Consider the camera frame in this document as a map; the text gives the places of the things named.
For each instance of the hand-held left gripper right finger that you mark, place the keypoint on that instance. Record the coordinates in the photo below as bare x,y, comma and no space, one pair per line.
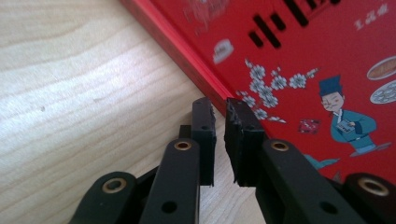
244,146

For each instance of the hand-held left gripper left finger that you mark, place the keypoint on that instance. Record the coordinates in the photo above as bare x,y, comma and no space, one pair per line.
205,140

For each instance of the red hardcover picture book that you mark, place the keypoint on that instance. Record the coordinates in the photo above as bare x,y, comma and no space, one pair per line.
311,46

